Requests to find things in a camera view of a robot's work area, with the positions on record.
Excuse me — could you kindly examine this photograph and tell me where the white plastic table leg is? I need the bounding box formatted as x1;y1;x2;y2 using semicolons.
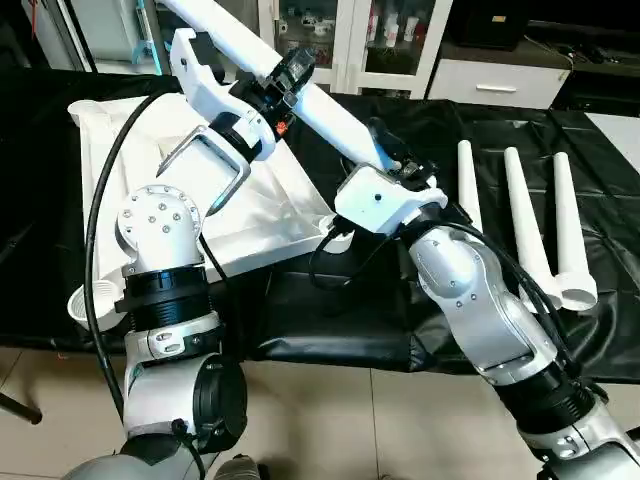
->
551;151;600;312
158;0;396;171
456;140;488;241
502;146;557;301

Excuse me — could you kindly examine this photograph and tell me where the white plastic table top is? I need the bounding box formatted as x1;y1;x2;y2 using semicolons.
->
66;92;358;328

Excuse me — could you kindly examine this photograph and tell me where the white glass door cabinet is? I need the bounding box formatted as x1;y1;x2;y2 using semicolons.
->
255;0;453;98

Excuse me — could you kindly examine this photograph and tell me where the white drawer unit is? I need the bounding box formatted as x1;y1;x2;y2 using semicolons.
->
425;55;573;111

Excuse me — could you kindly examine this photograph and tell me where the teal plastic object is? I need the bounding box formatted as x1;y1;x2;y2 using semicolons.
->
133;35;167;64

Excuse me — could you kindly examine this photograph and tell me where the black equipment case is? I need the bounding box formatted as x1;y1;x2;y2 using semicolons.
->
455;0;528;51

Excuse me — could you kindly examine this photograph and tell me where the black work mat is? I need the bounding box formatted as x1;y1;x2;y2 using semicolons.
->
0;68;640;383

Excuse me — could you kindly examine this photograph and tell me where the black metal bench leg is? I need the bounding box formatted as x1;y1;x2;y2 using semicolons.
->
0;390;43;427

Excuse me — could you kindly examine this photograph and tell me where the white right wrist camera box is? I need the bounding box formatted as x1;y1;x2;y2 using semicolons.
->
333;163;449;238

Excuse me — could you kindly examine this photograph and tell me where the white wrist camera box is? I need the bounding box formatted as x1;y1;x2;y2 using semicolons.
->
168;28;276;161
333;163;449;238

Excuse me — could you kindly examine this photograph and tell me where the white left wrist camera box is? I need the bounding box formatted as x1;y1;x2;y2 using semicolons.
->
168;28;276;161

